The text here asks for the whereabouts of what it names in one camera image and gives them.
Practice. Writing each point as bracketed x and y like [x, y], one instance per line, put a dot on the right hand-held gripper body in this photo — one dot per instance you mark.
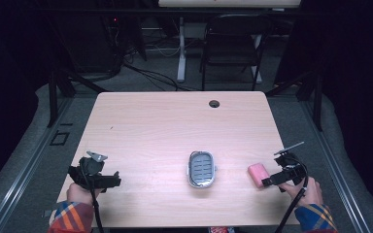
[290, 165]

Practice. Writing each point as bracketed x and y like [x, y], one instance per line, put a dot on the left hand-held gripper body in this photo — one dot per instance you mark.
[90, 169]

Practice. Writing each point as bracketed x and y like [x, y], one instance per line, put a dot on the pink soap bar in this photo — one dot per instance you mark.
[258, 174]

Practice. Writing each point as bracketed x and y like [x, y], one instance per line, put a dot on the grey soap dish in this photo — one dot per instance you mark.
[201, 169]

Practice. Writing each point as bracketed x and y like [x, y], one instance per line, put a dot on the person's left hand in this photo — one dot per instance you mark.
[77, 194]

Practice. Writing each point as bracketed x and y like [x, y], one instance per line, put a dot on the person's right hand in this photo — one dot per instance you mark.
[309, 194]

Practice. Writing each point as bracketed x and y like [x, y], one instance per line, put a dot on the black tape square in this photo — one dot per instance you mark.
[59, 138]

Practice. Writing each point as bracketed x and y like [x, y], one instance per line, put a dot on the red packet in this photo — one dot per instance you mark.
[221, 230]

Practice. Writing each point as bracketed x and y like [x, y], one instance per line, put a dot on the black metal stand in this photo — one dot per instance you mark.
[61, 87]
[311, 93]

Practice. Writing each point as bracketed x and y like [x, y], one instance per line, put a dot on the black folding chair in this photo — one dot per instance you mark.
[233, 48]

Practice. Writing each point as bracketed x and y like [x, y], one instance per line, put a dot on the white desk leg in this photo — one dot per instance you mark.
[181, 48]

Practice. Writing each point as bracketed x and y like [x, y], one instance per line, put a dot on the aluminium floor rail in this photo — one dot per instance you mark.
[336, 168]
[22, 168]

